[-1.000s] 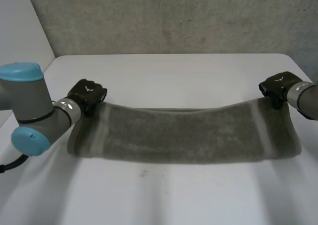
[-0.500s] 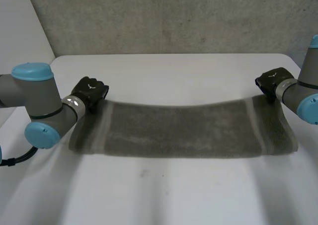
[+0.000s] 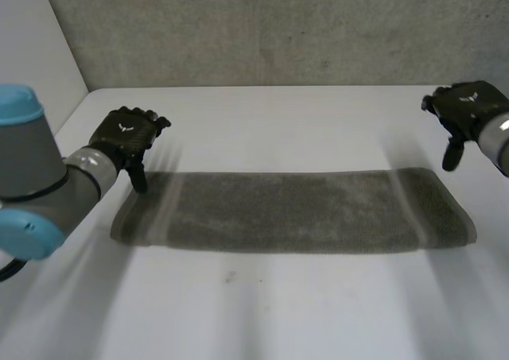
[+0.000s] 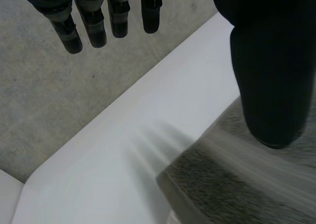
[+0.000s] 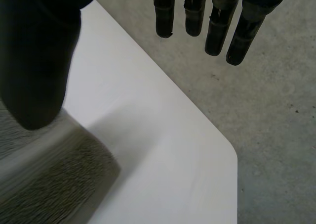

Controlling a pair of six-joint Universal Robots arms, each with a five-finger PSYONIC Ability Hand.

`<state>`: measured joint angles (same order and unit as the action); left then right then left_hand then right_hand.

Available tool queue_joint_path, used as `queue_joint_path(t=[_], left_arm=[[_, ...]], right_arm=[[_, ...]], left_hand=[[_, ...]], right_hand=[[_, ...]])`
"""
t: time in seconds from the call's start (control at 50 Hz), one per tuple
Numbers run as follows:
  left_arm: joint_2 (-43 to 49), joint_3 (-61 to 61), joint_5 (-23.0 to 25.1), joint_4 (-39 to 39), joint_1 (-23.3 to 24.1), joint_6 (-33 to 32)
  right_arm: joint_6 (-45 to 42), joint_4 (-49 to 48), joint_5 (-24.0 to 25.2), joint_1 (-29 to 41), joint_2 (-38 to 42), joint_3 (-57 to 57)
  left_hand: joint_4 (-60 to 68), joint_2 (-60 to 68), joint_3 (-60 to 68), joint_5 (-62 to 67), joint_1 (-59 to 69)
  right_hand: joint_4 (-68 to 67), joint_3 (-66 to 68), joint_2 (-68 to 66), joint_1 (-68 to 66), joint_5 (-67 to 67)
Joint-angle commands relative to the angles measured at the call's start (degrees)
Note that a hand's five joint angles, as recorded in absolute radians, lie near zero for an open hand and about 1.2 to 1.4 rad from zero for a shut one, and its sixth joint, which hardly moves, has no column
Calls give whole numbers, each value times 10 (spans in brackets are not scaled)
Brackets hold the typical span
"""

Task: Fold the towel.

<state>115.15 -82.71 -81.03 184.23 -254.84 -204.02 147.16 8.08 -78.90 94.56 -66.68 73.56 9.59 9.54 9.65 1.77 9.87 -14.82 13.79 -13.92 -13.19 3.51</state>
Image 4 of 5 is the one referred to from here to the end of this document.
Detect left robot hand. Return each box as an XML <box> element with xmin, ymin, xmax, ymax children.
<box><xmin>11</xmin><ymin>0</ymin><xmax>316</xmax><ymax>150</ymax></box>

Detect grey towel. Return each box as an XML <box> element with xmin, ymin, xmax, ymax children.
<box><xmin>156</xmin><ymin>95</ymin><xmax>316</xmax><ymax>224</ymax></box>

